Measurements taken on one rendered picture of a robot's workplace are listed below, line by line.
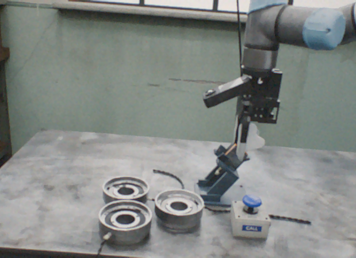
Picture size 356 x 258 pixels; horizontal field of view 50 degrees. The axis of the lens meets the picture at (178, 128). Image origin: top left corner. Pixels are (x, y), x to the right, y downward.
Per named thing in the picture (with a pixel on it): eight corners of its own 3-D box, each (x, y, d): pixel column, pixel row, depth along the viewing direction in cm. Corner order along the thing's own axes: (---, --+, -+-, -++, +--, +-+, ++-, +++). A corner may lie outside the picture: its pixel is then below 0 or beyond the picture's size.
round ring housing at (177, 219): (163, 235, 77) (164, 218, 75) (148, 208, 86) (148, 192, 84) (210, 227, 80) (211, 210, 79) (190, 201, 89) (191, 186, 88)
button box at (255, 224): (233, 237, 78) (236, 216, 76) (229, 217, 84) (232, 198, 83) (272, 240, 78) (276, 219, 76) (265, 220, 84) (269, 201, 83)
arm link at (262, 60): (246, 49, 77) (240, 44, 85) (243, 71, 79) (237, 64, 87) (282, 52, 78) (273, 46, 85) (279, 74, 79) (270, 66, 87)
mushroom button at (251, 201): (241, 223, 78) (244, 201, 77) (238, 212, 82) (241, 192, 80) (260, 224, 78) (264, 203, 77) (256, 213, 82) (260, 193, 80)
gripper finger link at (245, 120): (248, 144, 83) (252, 104, 81) (240, 144, 83) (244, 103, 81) (244, 140, 87) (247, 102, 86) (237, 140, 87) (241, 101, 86)
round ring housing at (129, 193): (95, 211, 83) (95, 194, 82) (111, 188, 93) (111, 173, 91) (141, 218, 82) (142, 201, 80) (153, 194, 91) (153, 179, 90)
